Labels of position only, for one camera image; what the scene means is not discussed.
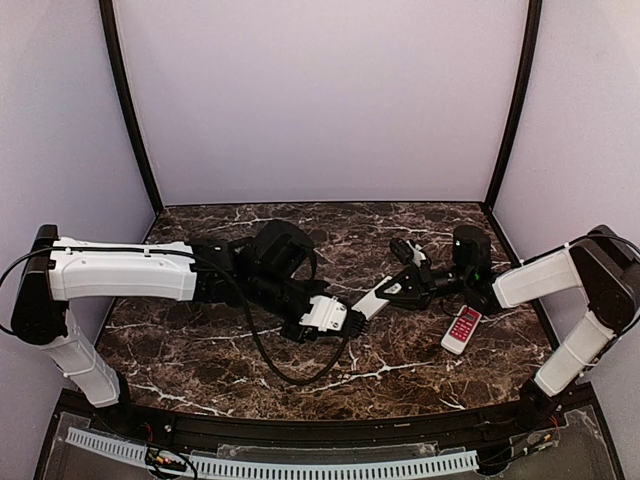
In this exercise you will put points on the black front rail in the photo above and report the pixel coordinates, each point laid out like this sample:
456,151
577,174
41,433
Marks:
483,426

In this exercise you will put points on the black frame post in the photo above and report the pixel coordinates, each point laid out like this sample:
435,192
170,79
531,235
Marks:
116,59
525,64

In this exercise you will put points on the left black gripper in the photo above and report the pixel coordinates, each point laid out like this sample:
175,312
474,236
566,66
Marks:
298,331

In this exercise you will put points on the white slotted cable duct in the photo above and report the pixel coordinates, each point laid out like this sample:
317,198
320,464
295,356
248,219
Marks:
257,463

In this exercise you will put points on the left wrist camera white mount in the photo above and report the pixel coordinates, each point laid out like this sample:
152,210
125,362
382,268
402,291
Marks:
326,314

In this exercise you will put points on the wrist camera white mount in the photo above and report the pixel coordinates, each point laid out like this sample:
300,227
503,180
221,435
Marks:
326,314
409,253

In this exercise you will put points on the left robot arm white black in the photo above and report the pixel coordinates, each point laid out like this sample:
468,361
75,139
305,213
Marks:
257,270

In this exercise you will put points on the right black frame post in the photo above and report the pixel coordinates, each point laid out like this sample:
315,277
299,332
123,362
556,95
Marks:
525,64

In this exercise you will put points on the left black frame post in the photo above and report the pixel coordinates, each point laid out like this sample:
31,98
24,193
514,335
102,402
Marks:
116,59

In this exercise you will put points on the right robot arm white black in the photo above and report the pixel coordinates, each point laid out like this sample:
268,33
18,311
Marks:
603,266

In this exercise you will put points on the red white remote control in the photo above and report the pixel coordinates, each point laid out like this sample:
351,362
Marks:
461,330

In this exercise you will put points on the white air conditioner remote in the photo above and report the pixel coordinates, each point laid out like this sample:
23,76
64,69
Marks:
370,305

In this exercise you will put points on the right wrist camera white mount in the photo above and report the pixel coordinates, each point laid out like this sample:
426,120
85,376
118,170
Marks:
409,253

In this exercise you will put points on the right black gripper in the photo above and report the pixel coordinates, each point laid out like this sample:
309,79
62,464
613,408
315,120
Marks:
417,282

